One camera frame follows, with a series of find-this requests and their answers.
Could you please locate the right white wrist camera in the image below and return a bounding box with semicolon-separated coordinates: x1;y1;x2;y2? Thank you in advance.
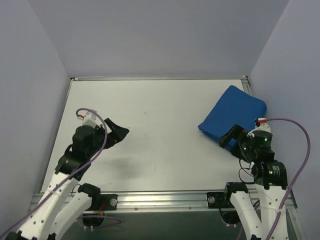
247;117;271;137

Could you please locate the blue surgical cloth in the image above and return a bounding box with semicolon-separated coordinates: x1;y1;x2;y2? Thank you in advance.
198;85;267;144

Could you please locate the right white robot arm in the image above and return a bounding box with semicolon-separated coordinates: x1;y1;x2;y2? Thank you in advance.
218;120;289;240

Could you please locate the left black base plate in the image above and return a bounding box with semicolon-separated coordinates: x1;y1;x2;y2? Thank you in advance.
89;194;118;212

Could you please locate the back aluminium rail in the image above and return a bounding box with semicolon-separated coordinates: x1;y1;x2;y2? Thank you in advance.
71;76;242;82

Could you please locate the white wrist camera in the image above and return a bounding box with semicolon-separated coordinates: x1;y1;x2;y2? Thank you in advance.
247;117;271;137
82;111;99;128

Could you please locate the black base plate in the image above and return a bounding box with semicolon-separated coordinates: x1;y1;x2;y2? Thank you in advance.
206;191;229;209
89;194;118;212

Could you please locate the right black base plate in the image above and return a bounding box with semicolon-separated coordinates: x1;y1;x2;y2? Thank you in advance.
206;191;229;209

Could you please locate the front aluminium rail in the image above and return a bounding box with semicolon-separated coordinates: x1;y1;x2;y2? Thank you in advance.
27;191;298;213

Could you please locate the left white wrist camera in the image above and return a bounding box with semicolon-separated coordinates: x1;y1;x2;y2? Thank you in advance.
82;111;99;128

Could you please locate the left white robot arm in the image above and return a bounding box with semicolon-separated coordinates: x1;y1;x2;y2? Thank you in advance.
1;118;130;240

